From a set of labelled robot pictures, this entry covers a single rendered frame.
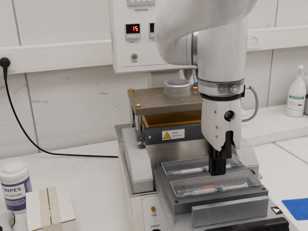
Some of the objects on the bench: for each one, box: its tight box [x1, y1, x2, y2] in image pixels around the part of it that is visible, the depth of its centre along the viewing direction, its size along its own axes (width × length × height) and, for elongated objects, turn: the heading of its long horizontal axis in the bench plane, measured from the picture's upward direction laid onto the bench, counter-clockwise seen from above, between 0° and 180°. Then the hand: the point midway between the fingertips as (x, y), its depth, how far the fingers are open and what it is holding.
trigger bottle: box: [286, 65, 307, 117], centre depth 155 cm, size 9×8×25 cm
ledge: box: [242, 104, 308, 146], centre depth 156 cm, size 30×84×4 cm, turn 114°
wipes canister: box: [0, 161, 33, 215], centre depth 100 cm, size 9×9×15 cm
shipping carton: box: [26, 184, 78, 231], centre depth 90 cm, size 19×13×9 cm
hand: (217, 165), depth 65 cm, fingers closed
